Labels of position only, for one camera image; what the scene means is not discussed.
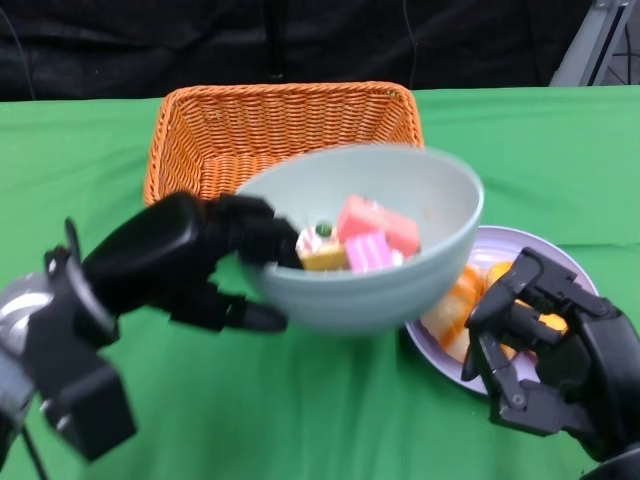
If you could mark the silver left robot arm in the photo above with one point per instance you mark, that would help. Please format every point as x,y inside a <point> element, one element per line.
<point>20,310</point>

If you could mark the orange striped twisted bread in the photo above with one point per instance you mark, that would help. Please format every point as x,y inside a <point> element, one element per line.
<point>455,310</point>

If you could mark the lilac plate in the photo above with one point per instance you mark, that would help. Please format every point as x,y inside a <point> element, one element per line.
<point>550,250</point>

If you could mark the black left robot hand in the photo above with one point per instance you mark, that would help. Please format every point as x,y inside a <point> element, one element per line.
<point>160,250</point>

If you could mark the pale grey-green bowl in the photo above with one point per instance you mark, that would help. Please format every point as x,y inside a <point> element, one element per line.
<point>360,300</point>

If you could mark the coral layered cake slice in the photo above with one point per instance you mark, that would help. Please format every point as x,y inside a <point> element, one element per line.
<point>380,225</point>

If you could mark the aluminium frame profile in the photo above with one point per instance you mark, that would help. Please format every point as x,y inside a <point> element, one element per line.
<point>595,45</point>

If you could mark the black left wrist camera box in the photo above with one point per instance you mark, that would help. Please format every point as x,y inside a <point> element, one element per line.
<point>85,400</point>

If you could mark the yellow cake slice green ball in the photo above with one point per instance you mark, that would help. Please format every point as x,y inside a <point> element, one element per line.
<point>325,255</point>

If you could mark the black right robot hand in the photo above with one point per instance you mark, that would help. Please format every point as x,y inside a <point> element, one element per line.
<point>600,360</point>

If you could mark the pink layered cake slice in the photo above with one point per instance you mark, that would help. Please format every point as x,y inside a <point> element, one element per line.
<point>370,252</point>

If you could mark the black backdrop cloth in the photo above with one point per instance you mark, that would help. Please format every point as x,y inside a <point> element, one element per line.
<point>150,45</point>

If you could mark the orange wicker basket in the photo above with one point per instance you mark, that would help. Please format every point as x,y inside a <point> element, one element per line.
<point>280,120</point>

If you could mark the green tablecloth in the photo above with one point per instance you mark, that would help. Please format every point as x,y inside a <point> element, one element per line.
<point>300,400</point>

